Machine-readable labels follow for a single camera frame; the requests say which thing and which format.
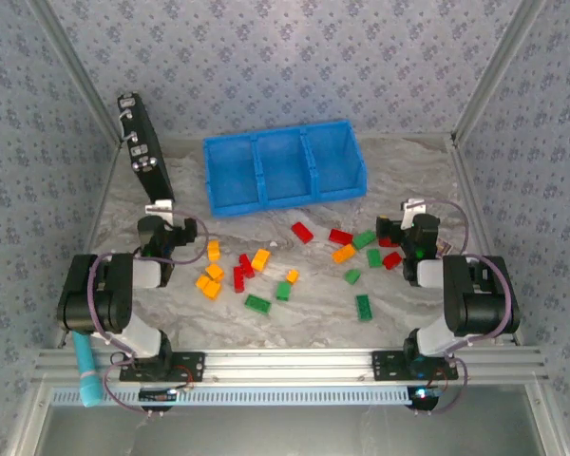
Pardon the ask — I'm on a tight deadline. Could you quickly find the left wrist camera silver bracket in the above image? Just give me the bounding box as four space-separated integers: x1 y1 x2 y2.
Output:
144 199 176 228

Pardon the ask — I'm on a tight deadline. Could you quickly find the black briefcase with metal latches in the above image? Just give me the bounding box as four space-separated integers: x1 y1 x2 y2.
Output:
117 91 177 210

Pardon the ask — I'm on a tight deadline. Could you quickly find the blue plastic bin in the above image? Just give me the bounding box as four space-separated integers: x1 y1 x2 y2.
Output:
301 118 368 203
202 135 267 219
251 127 320 210

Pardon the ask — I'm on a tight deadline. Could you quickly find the green long lego brick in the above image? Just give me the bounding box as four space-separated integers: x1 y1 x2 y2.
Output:
243 294 273 316
355 294 374 322

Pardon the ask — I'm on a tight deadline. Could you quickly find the slotted grey cable duct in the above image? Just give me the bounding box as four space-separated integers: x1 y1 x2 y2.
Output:
47 385 414 408

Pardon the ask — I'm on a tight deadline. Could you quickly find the right wrist camera silver bracket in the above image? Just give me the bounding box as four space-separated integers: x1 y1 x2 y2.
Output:
400 198 431 229

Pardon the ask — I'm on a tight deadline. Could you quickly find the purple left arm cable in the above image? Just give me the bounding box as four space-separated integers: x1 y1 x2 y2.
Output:
85 211 209 417

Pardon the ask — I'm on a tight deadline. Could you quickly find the wrist camera silver bracket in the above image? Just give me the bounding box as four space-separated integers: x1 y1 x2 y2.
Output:
144 199 176 228
400 198 431 229

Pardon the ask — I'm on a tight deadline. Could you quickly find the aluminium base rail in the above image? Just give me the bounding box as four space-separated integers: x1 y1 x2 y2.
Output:
32 349 550 381

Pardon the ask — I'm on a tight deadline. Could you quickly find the teal cylindrical handle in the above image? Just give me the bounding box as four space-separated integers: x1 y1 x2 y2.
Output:
72 332 102 409

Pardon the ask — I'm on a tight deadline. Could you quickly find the small black circuit board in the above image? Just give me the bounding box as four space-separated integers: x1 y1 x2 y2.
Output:
407 385 441 409
138 387 180 403

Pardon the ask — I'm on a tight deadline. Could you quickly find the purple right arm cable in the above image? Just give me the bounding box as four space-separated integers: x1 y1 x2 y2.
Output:
410 198 517 415

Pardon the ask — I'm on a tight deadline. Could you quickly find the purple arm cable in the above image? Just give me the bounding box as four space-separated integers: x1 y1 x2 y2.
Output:
410 198 517 415
85 211 209 417

